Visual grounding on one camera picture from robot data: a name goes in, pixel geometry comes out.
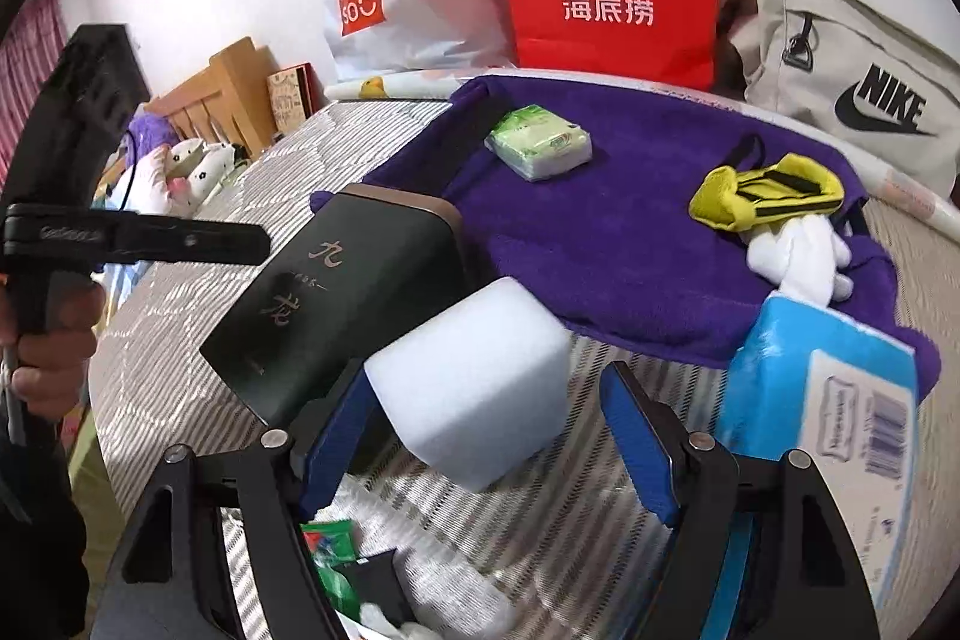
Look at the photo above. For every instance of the white and mint sock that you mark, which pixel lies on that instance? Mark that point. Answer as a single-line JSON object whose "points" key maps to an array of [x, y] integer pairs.
{"points": [[804, 258]]}

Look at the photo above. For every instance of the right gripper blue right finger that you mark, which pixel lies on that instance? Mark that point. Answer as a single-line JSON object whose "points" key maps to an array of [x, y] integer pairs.
{"points": [[647, 436]]}

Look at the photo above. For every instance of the grey Nike waist bag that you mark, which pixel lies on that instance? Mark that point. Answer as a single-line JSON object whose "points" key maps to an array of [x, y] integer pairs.
{"points": [[841, 66]]}

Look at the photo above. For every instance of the person's left hand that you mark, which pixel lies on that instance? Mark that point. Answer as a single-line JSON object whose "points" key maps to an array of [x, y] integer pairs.
{"points": [[51, 367]]}

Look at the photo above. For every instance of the panda plush toy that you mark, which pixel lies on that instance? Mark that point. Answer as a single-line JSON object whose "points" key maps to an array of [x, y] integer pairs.
{"points": [[194, 169]]}

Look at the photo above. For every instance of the dark green tea tin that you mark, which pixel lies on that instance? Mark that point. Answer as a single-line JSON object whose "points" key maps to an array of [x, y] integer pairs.
{"points": [[371, 265]]}

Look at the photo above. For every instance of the white sponge block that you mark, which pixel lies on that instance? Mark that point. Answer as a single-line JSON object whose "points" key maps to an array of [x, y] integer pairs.
{"points": [[479, 388]]}

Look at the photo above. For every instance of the green fruit store packet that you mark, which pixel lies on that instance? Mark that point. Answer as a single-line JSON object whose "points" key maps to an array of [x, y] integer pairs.
{"points": [[330, 544]]}

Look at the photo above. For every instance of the wooden bed headboard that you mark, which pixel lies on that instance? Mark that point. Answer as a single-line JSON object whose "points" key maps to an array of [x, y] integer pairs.
{"points": [[225, 102]]}

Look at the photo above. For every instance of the blue tissue pack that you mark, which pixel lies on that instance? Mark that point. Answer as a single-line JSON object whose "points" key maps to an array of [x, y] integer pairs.
{"points": [[812, 378]]}

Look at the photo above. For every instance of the purple plush toy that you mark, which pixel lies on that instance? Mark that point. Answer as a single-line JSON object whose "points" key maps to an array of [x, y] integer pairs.
{"points": [[149, 130]]}

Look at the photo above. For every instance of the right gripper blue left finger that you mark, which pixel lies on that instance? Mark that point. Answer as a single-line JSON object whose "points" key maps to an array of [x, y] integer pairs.
{"points": [[337, 441]]}

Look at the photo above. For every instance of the fruit print wet wipe packet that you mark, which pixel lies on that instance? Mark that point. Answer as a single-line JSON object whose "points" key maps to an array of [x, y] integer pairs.
{"points": [[372, 617]]}

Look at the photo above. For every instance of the purple towel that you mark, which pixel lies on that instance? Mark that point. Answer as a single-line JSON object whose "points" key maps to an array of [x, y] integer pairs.
{"points": [[610, 247]]}

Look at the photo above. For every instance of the rolled printed paper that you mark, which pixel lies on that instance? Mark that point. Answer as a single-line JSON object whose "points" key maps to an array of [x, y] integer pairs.
{"points": [[882, 180]]}

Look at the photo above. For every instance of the clear drawstring mesh pouch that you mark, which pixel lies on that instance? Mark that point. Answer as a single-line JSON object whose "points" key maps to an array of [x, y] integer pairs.
{"points": [[447, 594]]}

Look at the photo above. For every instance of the green pocket tissue pack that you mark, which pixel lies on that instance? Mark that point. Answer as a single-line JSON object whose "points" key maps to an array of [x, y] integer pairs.
{"points": [[538, 144]]}

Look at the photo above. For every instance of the yellow black mesh pouch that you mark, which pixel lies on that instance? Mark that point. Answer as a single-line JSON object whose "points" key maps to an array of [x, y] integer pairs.
{"points": [[739, 200]]}

